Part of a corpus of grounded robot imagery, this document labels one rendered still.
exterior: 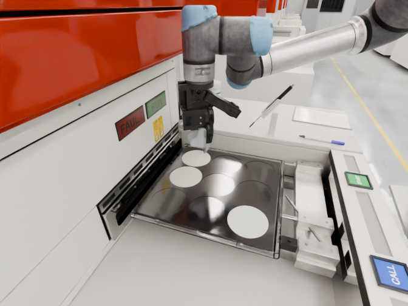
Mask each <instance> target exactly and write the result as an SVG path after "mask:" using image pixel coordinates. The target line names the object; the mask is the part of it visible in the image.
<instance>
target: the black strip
mask: <svg viewBox="0 0 408 306"><path fill-rule="evenodd" d="M328 156H329V159H330V164H331V169H332V172H333V177H334V180H335V185H336V190H337V193H338V199H339V203H340V207H341V211H342V216H343V219H344V225H345V230H346V233H347V238H348V243H349V246H350V251H351V254H352V259H353V264H354V268H355V273H356V277H357V281H358V286H359V290H360V294H361V299H362V304H363V306H370V301H369V297H368V294H367V289H366V285H365V282H364V277H363V274H362V270H361V266H360V263H359V258H358V254H357V250H356V246H355V241H354V238H353V234H352V230H351V227H350V222H349V218H348V215H347V210H346V207H345V203H344V199H343V196H342V191H341V187H340V184H339V179H338V175H337V172H336V167H335V163H334V160H333V156H332V151H331V150H330V152H329V155H328Z"/></svg>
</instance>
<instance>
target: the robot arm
mask: <svg viewBox="0 0 408 306"><path fill-rule="evenodd" d="M181 33H182V49H183V76H184V79H185V80H184V81H178V97H179V102H178V110H179V120H183V130H184V131H187V130H191V131H193V132H191V133H189V134H188V140H190V145H191V146H192V147H199V148H203V152H204V153H206V152H207V151H208V149H209V147H210V146H211V143H212V140H213V133H214V110H213V106H214V107H216V108H218V109H220V110H221V111H223V112H225V113H226V114H227V115H229V116H230V117H234V118H238V116H239V115H240V113H241V112H242V111H241V110H240V109H239V106H238V105H237V104H236V103H233V102H232V101H231V102H230V101H228V100H226V99H224V98H223V97H221V96H220V95H218V94H216V93H214V92H213V91H211V90H209V89H210V88H212V87H214V77H215V58H216V55H226V71H225V73H226V81H227V82H228V84H229V85H230V86H231V87H232V88H233V89H237V90H241V89H245V88H246V87H248V86H249V85H250V83H251V82H252V80H256V79H259V78H262V77H266V76H269V75H272V74H275V73H279V72H283V71H286V70H290V69H294V68H297V67H301V66H304V65H307V64H311V63H315V62H317V61H321V60H325V59H328V58H332V57H334V56H338V55H342V54H345V53H347V54H349V55H356V54H359V53H363V52H366V51H369V50H372V49H375V48H378V47H381V46H383V45H386V44H388V43H391V42H393V41H395V40H397V39H399V38H401V37H403V36H404V35H406V34H408V0H375V1H374V3H373V4H372V5H371V6H370V7H369V8H368V9H367V10H365V11H364V12H362V13H361V14H359V15H356V16H352V17H350V18H349V19H348V20H346V22H345V23H343V24H340V25H336V26H333V27H329V28H327V29H323V30H319V31H317V32H313V33H309V34H306V35H302V36H298V37H296V38H292V39H288V40H286V41H282V42H278V43H275V44H271V43H272V39H273V21H272V20H271V19H270V18H266V17H261V16H217V12H216V7H215V6H214V5H186V6H184V7H183V8H182V29H181ZM180 109H181V110H182V115H180Z"/></svg>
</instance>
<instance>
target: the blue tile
mask: <svg viewBox="0 0 408 306"><path fill-rule="evenodd" d="M374 261H375V264H376V267H377V270H378V274H379V277H380V280H381V283H384V284H387V285H391V286H394V287H398V288H402V289H405V290H408V277H407V274H406V271H405V269H404V267H403V266H401V265H397V264H394V263H390V262H385V261H382V260H378V259H374Z"/></svg>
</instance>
